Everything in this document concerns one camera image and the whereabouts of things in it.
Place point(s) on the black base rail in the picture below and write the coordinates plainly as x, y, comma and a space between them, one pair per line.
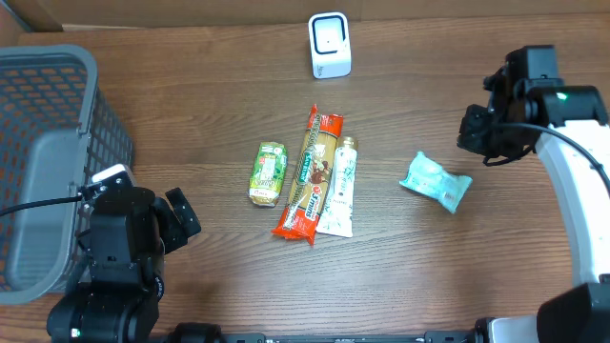
428, 337

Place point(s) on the white Pantene tube gold cap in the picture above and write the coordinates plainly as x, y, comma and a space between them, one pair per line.
337, 215

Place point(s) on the green yellow snack bar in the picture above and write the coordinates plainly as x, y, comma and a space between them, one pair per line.
268, 174

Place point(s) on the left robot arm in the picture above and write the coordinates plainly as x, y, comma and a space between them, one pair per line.
114, 295

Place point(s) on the teal snack packet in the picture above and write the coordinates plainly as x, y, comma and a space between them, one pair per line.
427, 177

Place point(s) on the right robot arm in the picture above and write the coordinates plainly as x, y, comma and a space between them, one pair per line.
571, 141

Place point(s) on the spaghetti pack with red ends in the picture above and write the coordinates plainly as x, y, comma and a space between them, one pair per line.
311, 179

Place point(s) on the white barcode scanner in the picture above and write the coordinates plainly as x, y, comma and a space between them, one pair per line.
330, 45

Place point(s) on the grey plastic basket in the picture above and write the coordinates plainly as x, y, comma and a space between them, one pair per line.
57, 131

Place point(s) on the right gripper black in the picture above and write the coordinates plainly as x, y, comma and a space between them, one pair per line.
468, 140

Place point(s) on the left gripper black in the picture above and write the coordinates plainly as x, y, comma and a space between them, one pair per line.
172, 223

